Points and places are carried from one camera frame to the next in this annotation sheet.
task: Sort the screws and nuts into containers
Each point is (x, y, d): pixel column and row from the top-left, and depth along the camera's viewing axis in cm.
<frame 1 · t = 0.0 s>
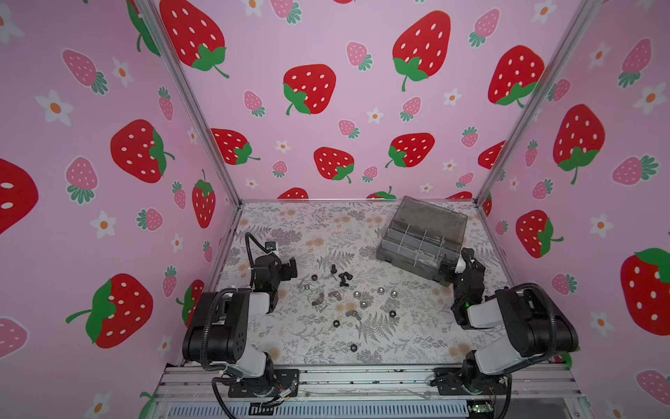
left hand: (282, 259, 96), fingers open
right hand: (458, 257, 91), fingers open
grey plastic compartment box: (419, 236, 107), point 4 cm above the table
black hex nut far left: (314, 277, 98), on the table
black bolt upright: (333, 270, 100), on the table
black hex bolt: (348, 276, 97), on the table
black hex bolt 2: (343, 282, 97), on the table
silver wing nut left: (319, 300, 92), on the table
silver cap nut left: (357, 294, 94), on the table
silver cap nut lower: (364, 305, 91), on the table
silver cap nut right: (381, 291, 95), on the table
silver cap nut far right: (393, 294, 94), on the table
black hex nut lower left: (336, 323, 87), on the table
black hex nut right: (393, 313, 89), on the table
black hex nut front: (353, 347, 82), on the table
silver screw pair: (307, 287, 95), on the table

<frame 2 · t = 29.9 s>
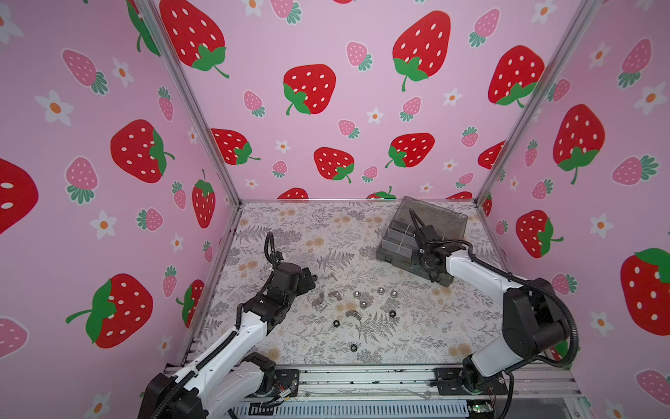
left hand: (301, 275, 85), fingers open
right hand: (417, 260, 92), fingers closed
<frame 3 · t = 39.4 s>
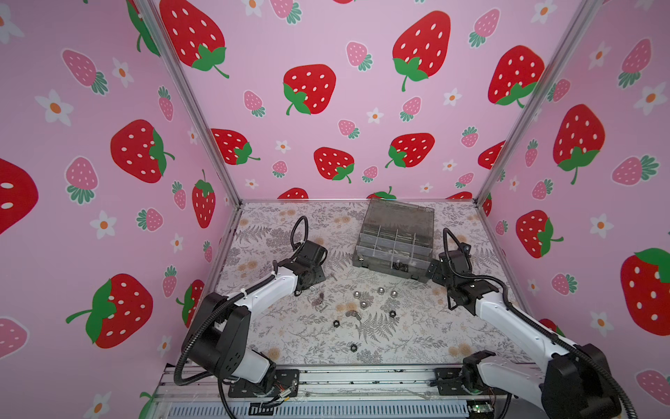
left hand: (318, 275, 91), fingers open
right hand: (441, 269, 87), fingers open
grey plastic compartment box: (396, 237, 117), on the table
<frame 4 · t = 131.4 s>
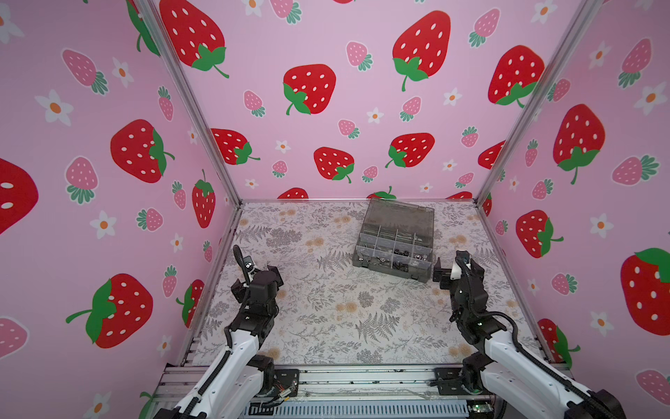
left hand: (257, 273, 83), fingers open
right hand: (454, 261, 81), fingers open
